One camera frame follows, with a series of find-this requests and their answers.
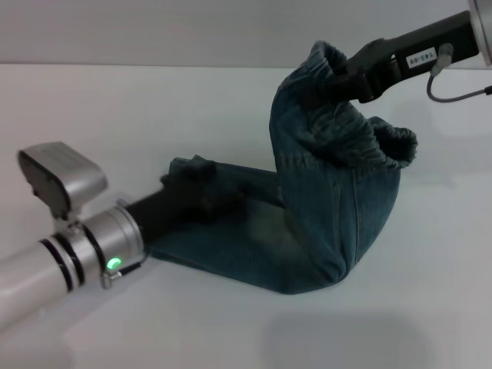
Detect blue denim shorts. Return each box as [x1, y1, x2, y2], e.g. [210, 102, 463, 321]
[145, 40, 419, 296]

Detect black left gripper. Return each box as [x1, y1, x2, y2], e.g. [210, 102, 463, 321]
[126, 161, 248, 248]

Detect thin grey right gripper cable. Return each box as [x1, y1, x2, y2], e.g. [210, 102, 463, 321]
[427, 42, 492, 105]

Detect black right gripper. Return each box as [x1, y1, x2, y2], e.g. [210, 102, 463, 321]
[334, 10, 482, 105]

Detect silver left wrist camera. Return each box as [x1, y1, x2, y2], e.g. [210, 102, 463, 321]
[17, 141, 108, 222]

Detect thin black left gripper cable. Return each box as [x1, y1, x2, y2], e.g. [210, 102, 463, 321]
[101, 258, 149, 290]

